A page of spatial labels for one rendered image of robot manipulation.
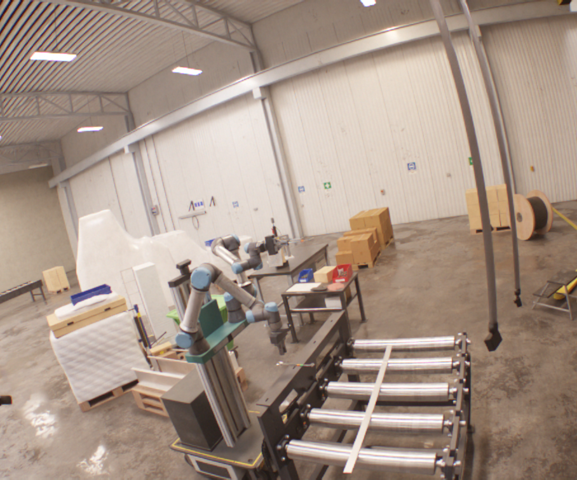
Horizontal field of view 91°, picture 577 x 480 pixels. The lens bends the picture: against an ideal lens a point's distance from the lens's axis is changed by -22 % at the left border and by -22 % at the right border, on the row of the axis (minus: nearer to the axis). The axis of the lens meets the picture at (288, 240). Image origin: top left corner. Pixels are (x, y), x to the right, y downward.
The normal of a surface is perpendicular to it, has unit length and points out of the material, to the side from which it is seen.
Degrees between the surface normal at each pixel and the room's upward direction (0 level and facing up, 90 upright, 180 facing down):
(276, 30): 90
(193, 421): 90
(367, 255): 90
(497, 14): 90
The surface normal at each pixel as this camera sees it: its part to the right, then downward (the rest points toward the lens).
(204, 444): -0.40, 0.25
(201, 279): 0.01, 0.05
